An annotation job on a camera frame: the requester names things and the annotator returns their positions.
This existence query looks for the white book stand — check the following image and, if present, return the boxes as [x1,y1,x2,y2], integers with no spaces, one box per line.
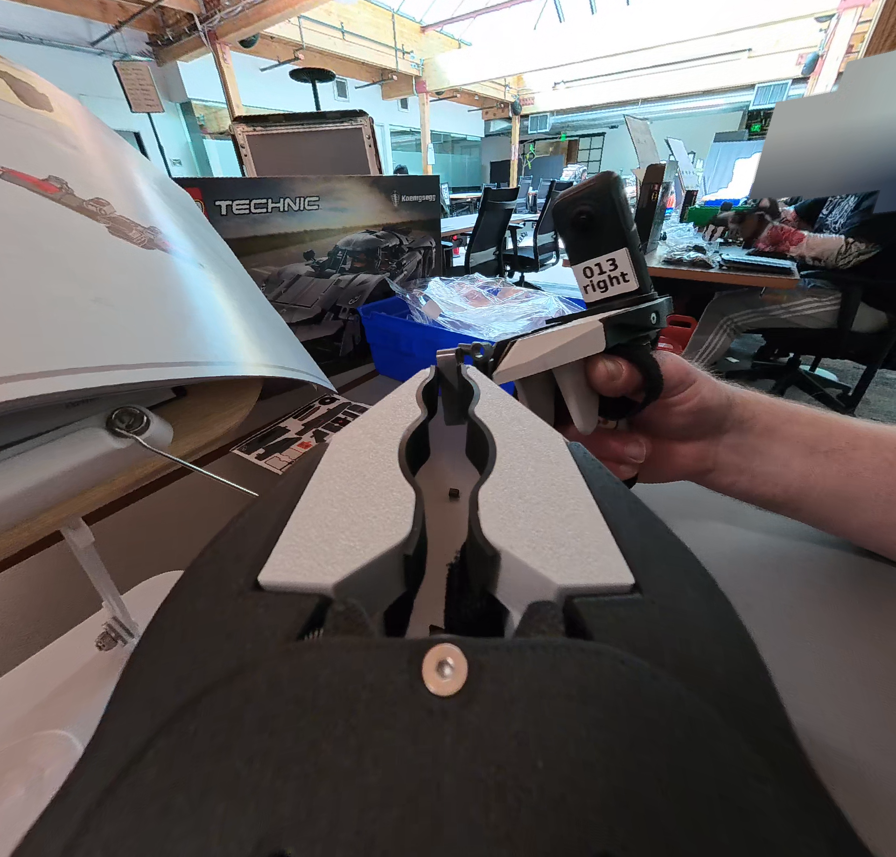
[0,374,263,854]

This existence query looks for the blue storage bin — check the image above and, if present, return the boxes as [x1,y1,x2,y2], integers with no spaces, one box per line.
[358,297,589,385]

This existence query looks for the person's right forearm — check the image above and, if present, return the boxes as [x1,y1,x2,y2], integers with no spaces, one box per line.
[724,381,896,562]

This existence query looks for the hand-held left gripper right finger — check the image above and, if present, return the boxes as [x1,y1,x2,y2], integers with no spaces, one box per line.
[445,365,638,637]

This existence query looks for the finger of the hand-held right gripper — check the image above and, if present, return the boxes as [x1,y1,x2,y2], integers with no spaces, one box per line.
[490,313,610,427]

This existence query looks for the white wall notice board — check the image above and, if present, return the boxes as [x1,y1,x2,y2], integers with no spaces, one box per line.
[112,59,166,114]

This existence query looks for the wooden top desk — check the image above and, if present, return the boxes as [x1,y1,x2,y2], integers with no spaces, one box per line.
[644,241,800,291]

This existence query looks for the stack of green bins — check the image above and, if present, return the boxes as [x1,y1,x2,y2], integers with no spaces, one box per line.
[685,202,753,226]

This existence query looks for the black office chair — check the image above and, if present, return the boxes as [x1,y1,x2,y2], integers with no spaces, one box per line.
[752,269,896,413]
[464,185,520,278]
[503,179,575,289]

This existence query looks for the black floor lamp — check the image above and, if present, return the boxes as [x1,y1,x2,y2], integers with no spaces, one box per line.
[289,66,335,112]

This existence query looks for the grey lego axle connector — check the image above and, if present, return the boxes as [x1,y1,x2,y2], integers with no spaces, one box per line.
[435,349,478,425]

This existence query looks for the black white sticker sheet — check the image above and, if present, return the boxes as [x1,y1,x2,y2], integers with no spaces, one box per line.
[231,393,372,476]

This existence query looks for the clear plastic bags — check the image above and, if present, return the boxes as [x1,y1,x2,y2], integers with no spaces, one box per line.
[388,274,585,343]

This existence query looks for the person's right hand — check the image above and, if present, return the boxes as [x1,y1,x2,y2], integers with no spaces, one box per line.
[559,349,739,487]

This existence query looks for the lego instruction book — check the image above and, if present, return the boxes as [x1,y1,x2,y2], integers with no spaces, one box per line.
[0,55,337,410]

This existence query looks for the dark lego box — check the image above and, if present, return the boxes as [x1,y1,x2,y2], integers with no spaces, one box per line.
[171,174,443,368]

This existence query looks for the black keyboard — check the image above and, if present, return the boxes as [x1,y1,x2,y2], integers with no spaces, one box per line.
[720,251,798,274]

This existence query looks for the red crate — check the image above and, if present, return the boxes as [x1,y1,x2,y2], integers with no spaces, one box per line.
[657,313,700,355]

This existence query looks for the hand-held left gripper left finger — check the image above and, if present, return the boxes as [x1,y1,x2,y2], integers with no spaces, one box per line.
[256,368,443,637]

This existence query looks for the black hard case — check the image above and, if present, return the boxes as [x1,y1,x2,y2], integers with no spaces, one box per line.
[230,109,385,179]

